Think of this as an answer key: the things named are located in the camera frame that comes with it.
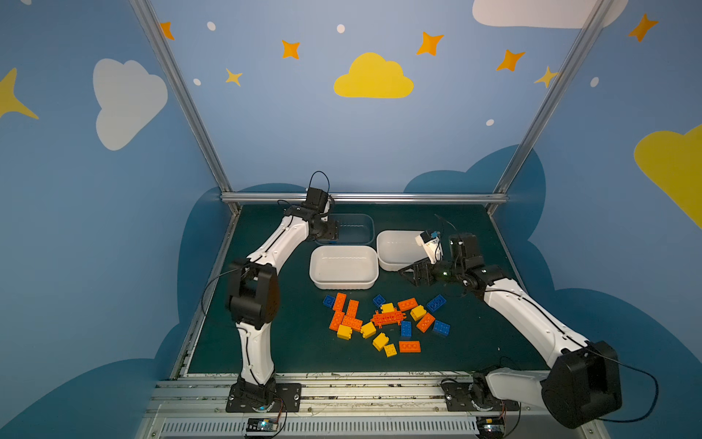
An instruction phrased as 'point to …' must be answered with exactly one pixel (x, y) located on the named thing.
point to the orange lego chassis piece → (386, 318)
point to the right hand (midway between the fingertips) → (411, 265)
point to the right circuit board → (490, 426)
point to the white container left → (344, 267)
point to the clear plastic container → (354, 229)
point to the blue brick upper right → (436, 303)
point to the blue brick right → (441, 327)
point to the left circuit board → (261, 426)
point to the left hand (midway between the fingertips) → (328, 229)
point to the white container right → (398, 249)
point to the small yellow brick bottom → (390, 350)
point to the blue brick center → (406, 328)
